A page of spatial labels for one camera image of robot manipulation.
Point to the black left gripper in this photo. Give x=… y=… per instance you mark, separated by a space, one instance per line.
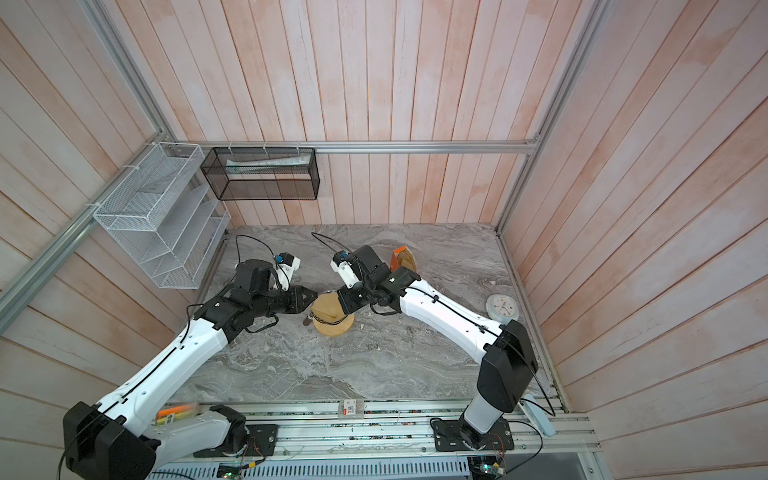
x=297 y=298

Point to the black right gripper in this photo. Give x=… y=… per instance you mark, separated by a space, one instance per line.
x=350 y=305

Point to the ribbed glass dripper cone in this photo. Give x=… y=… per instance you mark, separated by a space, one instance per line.
x=328 y=311

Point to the single brown paper filter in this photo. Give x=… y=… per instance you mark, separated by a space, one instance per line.
x=330 y=297

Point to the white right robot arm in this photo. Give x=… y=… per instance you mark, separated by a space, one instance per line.
x=503 y=351

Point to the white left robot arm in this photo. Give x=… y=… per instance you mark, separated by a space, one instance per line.
x=117 y=437

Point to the orange coffee filter box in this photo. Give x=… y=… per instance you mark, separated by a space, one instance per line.
x=395 y=262

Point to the brown paper coffee filters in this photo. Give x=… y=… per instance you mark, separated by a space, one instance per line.
x=408 y=261

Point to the small red white box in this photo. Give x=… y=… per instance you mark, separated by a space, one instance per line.
x=351 y=409

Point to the white round timer clock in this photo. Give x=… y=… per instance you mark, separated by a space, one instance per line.
x=502 y=308

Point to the white handheld device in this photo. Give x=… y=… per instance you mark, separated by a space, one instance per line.
x=538 y=416

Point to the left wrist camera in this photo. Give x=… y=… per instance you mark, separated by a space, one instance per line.
x=286 y=265

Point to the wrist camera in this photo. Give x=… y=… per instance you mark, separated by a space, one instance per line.
x=341 y=265
x=286 y=265

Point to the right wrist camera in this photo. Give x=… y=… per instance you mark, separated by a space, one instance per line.
x=341 y=265

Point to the aluminium mounting rail base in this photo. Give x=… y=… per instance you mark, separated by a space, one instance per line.
x=394 y=440

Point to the black wire mesh basket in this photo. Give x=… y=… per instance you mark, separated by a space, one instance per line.
x=262 y=173

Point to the white wire mesh shelf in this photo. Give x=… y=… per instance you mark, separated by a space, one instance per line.
x=167 y=225

